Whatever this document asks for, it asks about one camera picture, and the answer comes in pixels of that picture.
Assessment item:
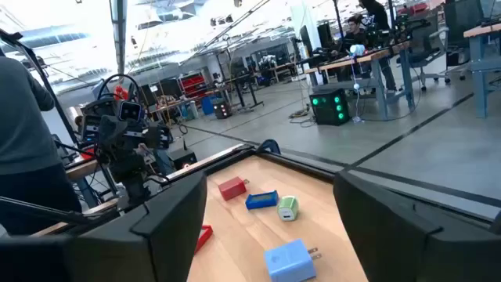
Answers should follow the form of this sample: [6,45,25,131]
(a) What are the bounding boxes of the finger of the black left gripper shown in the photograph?
[146,125,173,149]
[97,115,129,156]

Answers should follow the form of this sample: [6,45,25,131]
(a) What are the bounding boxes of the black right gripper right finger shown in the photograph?
[333,171,501,282]

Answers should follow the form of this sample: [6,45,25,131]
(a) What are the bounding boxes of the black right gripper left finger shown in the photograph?
[0,171,207,282]

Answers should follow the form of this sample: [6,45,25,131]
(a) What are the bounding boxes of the red plastic case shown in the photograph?
[194,224,214,255]

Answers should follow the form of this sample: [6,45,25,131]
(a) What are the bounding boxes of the light blue wall charger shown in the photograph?
[263,238,323,282]

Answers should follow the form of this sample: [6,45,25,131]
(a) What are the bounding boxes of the black office chair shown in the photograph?
[444,0,486,81]
[397,11,451,93]

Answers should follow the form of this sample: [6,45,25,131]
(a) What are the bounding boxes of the black power box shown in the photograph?
[168,147,199,170]

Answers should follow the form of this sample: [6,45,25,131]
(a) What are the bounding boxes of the wooden workbench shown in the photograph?
[64,156,121,215]

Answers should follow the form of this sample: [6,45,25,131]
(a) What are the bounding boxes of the blue storage bin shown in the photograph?
[200,96,215,116]

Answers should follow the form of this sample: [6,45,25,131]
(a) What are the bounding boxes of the red parts shelf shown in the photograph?
[178,73,208,99]

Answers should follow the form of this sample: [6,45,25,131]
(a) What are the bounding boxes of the small black computer box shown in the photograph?
[213,100,232,120]

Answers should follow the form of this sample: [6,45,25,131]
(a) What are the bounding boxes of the person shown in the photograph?
[358,0,398,93]
[0,50,83,236]
[330,14,371,79]

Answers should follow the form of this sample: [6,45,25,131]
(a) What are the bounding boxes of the grey building pillar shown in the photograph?
[109,0,128,75]

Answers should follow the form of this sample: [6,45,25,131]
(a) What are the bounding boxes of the black standing desk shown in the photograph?
[222,72,264,110]

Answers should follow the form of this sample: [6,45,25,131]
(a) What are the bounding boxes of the blue clamp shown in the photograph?
[256,139,282,155]

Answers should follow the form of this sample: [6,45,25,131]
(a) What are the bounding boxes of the dark blue plastic case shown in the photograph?
[244,190,279,211]

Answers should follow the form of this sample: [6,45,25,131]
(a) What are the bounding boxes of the black computer tower green lights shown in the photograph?
[308,88,351,126]

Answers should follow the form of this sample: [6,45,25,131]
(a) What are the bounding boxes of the black monitor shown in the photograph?
[299,23,314,56]

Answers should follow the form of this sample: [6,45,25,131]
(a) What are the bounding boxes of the wooden desk blue legs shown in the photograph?
[305,41,416,121]
[463,21,501,118]

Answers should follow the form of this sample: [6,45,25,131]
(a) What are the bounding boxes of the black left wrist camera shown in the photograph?
[117,100,145,123]

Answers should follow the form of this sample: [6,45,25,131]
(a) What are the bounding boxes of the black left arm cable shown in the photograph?
[96,73,141,103]

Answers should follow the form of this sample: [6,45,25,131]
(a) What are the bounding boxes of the black rig post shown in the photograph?
[0,29,79,146]

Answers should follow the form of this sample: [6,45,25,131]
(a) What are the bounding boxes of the red wall charger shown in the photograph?
[218,175,251,202]

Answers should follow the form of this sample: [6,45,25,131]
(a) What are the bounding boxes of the green white wall charger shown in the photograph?
[276,195,300,222]

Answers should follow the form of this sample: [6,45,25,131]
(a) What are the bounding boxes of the floor cable bundle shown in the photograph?
[288,106,316,127]

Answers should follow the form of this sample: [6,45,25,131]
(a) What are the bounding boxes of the white hanging cable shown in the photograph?
[350,54,363,125]

